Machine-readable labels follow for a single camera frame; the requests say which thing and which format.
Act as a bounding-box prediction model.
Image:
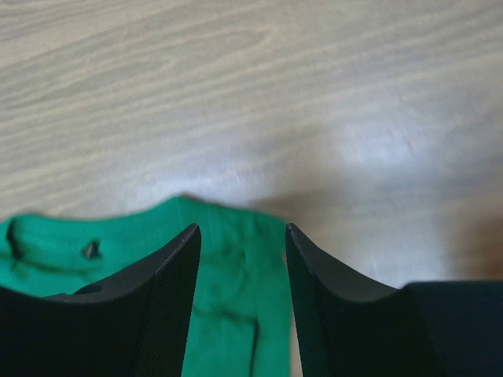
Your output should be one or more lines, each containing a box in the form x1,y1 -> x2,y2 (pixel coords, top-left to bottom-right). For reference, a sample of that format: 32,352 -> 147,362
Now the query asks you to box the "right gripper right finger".
285,224 -> 502,376

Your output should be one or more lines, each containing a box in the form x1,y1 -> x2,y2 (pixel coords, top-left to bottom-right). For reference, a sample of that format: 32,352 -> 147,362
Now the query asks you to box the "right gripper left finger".
1,225 -> 201,376

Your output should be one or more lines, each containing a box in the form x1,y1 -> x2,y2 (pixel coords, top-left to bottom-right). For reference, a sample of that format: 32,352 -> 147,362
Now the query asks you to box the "green t shirt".
1,196 -> 291,376

